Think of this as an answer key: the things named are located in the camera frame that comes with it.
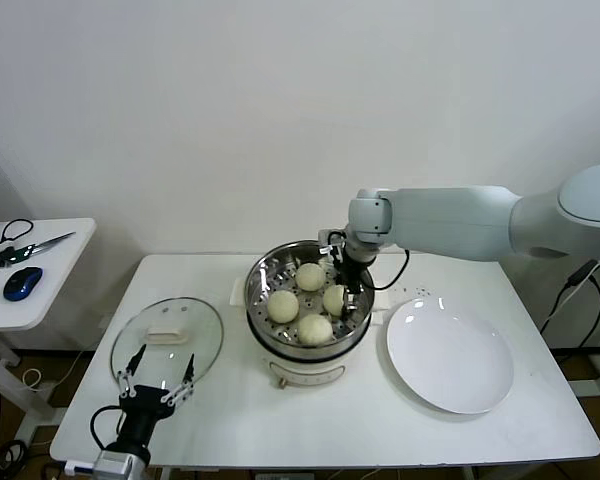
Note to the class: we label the white round plate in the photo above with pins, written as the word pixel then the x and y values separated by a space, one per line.
pixel 445 355

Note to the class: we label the white electric cooker pot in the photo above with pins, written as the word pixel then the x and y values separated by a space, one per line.
pixel 305 367

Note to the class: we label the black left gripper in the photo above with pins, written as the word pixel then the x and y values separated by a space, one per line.
pixel 142 420

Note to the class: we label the white side table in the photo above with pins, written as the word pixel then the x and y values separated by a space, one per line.
pixel 55 280

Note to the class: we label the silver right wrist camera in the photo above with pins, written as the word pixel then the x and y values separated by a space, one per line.
pixel 326 239

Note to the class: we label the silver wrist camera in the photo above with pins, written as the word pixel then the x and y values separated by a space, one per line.
pixel 326 239
pixel 80 467

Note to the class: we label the glass pot lid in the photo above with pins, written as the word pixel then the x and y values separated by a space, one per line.
pixel 200 330

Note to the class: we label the stainless steel steamer basket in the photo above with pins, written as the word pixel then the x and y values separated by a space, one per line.
pixel 260 280

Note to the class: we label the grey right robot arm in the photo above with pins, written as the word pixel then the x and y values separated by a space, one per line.
pixel 455 220

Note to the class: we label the white steamed baozi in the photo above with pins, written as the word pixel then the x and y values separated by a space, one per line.
pixel 315 329
pixel 333 299
pixel 282 306
pixel 310 276

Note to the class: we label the blue computer mouse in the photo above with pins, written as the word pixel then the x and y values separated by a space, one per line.
pixel 24 282

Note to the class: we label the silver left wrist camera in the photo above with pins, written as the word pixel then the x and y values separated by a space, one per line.
pixel 80 467

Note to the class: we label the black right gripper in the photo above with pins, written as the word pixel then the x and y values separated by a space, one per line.
pixel 352 270

